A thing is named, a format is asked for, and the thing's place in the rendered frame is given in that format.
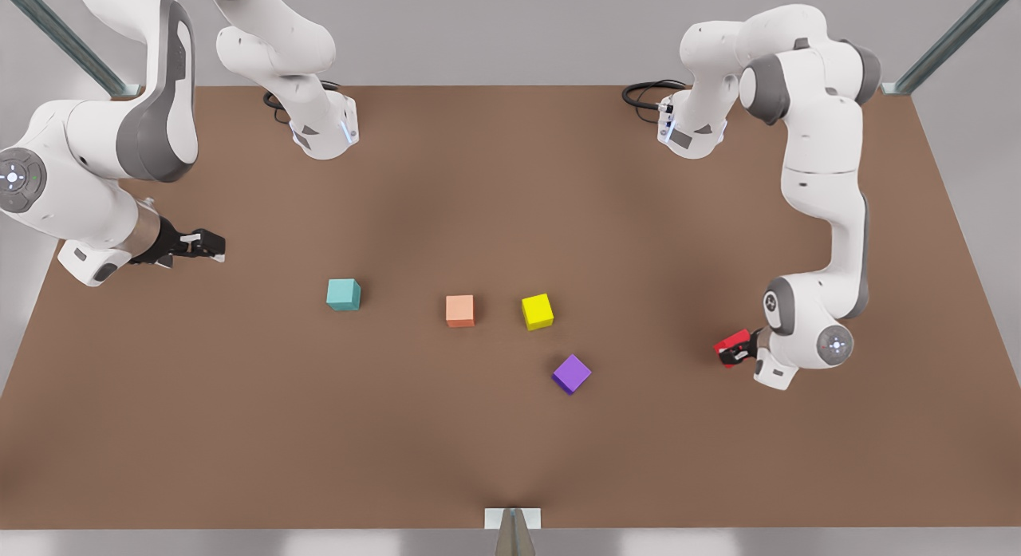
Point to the red wooden cube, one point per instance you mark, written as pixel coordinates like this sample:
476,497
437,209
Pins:
730,345

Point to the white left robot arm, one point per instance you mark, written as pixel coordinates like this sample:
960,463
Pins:
821,165

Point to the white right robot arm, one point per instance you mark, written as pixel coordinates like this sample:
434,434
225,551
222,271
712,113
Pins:
159,109

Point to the teal wooden cube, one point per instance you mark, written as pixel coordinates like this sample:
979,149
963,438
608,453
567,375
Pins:
343,294

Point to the purple wooden cube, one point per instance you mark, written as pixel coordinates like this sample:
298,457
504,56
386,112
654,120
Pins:
572,373

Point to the yellow wooden cube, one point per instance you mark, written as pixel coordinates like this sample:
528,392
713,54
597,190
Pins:
538,312

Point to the salmon orange wooden cube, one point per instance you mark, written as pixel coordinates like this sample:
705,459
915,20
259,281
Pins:
460,311

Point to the silver frame post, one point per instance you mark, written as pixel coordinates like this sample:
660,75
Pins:
64,37
953,37
513,532

